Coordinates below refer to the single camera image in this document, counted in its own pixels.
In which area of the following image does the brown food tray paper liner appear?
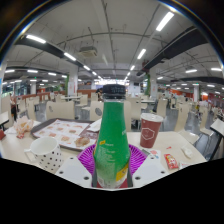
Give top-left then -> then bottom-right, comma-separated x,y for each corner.
30,118 -> 101,152

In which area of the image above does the crumpled white napkin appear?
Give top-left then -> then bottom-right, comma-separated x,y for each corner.
87,118 -> 103,133

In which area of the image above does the group of beige chairs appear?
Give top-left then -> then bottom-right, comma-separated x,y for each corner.
0,93 -> 224,144

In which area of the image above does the ceiling air conditioner unit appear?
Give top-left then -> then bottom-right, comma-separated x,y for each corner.
78,45 -> 99,58

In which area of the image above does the white mug with black dots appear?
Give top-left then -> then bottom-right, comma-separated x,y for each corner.
23,136 -> 64,175

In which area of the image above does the group of ceiling lights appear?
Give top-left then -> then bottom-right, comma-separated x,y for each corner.
4,11 -> 224,89

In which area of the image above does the white cafeteria table black leg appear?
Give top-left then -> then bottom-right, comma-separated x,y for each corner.
209,118 -> 224,161
0,110 -> 10,129

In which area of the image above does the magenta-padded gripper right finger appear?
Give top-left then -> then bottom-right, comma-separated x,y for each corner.
127,143 -> 170,188

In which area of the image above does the red paper cup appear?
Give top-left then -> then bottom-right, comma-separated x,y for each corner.
139,112 -> 165,149

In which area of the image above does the small white sachet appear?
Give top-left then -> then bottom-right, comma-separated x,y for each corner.
181,146 -> 194,159

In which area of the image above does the colourful printed flyer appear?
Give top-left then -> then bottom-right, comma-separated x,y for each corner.
141,148 -> 163,164

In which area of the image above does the clear plastic bag with food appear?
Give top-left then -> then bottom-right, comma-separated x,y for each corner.
13,115 -> 34,139

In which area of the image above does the green drink bottle black cap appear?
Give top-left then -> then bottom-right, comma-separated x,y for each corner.
93,84 -> 132,190

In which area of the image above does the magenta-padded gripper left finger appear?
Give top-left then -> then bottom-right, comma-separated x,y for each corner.
54,143 -> 98,189

